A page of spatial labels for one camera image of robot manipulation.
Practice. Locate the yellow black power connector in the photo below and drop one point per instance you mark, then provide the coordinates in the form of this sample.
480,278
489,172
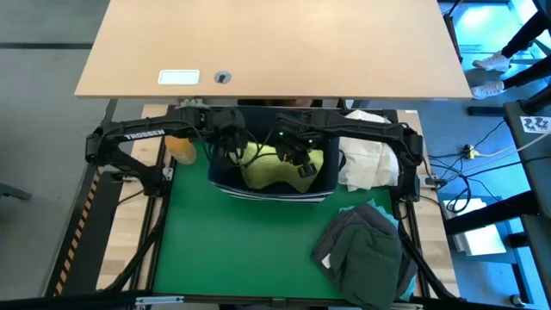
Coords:
467,151

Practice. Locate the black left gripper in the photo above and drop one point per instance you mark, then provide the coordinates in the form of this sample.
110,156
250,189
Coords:
230,129

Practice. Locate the grey round desk grommet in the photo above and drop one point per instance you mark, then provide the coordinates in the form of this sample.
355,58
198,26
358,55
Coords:
222,77

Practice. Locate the orange spray bottle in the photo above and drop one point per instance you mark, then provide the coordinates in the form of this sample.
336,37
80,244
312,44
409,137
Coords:
181,150

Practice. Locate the black side table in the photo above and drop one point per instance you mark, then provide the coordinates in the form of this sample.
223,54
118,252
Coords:
538,172

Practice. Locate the light wooden desk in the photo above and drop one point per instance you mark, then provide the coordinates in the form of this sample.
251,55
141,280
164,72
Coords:
301,26

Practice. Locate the dark green garment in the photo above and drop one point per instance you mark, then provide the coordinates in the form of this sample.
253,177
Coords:
366,267

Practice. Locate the white floor box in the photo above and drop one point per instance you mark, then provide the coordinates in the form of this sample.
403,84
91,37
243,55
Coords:
478,241

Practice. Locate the yellow garment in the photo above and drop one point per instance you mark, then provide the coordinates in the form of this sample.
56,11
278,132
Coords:
271,172

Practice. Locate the beige folded garment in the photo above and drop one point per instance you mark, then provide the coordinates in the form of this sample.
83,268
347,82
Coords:
370,159

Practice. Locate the navy white striped laundry basket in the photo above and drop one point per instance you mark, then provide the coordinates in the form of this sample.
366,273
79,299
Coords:
275,196

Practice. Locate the potted green succulent plant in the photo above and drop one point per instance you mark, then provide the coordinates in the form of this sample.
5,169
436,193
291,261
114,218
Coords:
189,102

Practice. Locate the person's white shoe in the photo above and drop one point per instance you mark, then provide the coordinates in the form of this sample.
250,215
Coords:
493,63
486,90

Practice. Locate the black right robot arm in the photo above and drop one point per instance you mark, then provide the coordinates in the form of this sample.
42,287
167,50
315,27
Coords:
379,129

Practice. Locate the dark grey shorts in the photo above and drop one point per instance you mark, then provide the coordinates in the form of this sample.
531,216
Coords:
344,224

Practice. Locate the silver metal bracket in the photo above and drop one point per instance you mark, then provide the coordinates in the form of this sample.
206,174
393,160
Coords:
409,306
159,300

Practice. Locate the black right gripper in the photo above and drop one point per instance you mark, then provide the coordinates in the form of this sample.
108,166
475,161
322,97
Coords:
295,138

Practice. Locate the person's leg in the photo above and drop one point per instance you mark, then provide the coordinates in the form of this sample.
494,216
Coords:
525,34
529,73

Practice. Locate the light blue shorts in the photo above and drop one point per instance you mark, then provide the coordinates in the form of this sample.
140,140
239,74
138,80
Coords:
379,206

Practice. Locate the white paper with black marks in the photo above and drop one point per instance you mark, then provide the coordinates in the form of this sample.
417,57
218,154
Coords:
536,124

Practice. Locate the black table frame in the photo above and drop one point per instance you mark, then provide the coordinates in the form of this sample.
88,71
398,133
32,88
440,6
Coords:
215,297

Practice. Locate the wooden table side board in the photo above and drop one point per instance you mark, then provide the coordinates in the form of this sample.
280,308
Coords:
435,232
129,224

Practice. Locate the black panel with hazard stripes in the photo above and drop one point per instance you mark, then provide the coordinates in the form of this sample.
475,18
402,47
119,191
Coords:
86,241

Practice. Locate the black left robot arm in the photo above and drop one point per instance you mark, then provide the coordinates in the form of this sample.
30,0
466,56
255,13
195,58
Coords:
129,133

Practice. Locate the green table mat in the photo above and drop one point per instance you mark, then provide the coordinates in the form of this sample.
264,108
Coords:
237,249

